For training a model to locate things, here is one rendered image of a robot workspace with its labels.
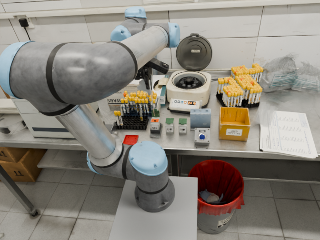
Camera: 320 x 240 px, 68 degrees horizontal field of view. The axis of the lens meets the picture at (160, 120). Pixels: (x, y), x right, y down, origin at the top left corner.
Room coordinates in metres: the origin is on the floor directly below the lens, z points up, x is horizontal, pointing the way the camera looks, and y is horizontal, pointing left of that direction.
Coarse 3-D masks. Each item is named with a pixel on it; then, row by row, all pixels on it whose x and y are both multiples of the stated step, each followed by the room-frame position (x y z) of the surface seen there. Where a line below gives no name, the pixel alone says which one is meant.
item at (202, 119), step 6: (192, 114) 0.89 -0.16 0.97; (198, 114) 0.88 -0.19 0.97; (204, 114) 0.88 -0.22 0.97; (210, 114) 0.87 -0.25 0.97; (192, 120) 0.89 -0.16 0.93; (198, 120) 0.88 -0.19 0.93; (204, 120) 0.88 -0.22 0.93; (210, 120) 0.87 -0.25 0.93; (192, 126) 0.89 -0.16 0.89; (198, 126) 0.88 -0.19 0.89; (204, 126) 0.88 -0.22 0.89
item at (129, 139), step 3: (126, 135) 0.89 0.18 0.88; (129, 135) 0.88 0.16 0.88; (132, 135) 0.88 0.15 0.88; (135, 135) 0.88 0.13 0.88; (138, 135) 0.88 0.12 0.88; (126, 138) 0.87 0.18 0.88; (129, 138) 0.87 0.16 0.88; (132, 138) 0.87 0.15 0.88; (135, 138) 0.86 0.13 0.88; (123, 141) 0.84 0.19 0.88; (126, 141) 0.85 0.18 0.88; (129, 141) 0.84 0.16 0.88; (132, 141) 0.84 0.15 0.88; (135, 141) 0.84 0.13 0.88; (129, 144) 0.82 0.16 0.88; (132, 144) 0.82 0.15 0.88
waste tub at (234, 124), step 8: (224, 112) 0.91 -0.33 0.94; (232, 112) 0.90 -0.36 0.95; (240, 112) 0.89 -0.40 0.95; (248, 112) 0.85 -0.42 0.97; (224, 120) 0.91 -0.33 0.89; (232, 120) 0.90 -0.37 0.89; (240, 120) 0.89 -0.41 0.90; (248, 120) 0.81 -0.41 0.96; (224, 128) 0.79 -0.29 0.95; (232, 128) 0.78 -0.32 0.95; (240, 128) 0.77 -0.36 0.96; (248, 128) 0.76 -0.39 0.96; (224, 136) 0.79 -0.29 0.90; (232, 136) 0.78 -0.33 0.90; (240, 136) 0.77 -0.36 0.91
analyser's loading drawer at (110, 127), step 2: (104, 122) 0.95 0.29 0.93; (114, 122) 0.93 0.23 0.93; (104, 124) 0.94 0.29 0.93; (106, 124) 0.95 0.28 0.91; (108, 124) 0.95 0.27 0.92; (110, 124) 0.95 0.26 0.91; (112, 124) 0.95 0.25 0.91; (114, 124) 0.93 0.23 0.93; (106, 126) 0.94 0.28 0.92; (108, 126) 0.93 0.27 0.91; (110, 126) 0.93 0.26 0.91; (112, 126) 0.91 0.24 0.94; (114, 126) 0.92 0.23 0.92; (108, 128) 0.92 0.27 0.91; (110, 128) 0.92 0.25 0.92; (112, 128) 0.90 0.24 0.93; (114, 128) 0.92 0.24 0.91; (110, 130) 0.88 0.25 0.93; (112, 130) 0.89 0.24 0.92; (114, 130) 0.91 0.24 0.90; (110, 132) 0.88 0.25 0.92; (112, 132) 0.88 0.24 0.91; (114, 132) 0.90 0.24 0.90
